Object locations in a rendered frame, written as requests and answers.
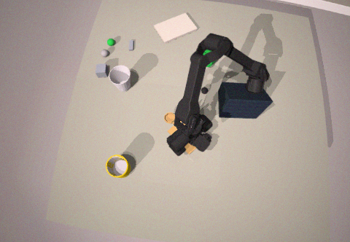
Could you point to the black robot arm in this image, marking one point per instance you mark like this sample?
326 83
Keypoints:
188 109

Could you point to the white ball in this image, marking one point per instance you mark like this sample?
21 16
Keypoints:
104 53

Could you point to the cream flat rectangular slab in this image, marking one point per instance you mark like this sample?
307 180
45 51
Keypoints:
175 28

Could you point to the green ball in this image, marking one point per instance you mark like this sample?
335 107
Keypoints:
110 42

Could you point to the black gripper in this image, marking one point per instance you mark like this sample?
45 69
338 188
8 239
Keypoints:
205 127

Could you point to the black ball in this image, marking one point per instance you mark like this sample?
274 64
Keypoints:
204 90

